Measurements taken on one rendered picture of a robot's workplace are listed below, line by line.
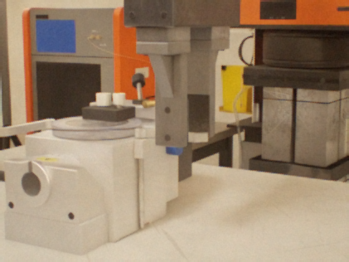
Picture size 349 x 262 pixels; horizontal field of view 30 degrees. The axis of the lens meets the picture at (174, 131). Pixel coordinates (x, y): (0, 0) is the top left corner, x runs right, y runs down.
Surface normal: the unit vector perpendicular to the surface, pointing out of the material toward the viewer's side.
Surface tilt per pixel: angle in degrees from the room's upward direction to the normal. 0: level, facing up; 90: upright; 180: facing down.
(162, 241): 0
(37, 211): 90
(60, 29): 90
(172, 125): 90
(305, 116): 90
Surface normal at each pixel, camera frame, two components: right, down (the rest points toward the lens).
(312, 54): -0.16, 0.17
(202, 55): -0.48, 0.15
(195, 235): 0.00, -0.99
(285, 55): -0.66, 0.13
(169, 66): 0.88, 0.08
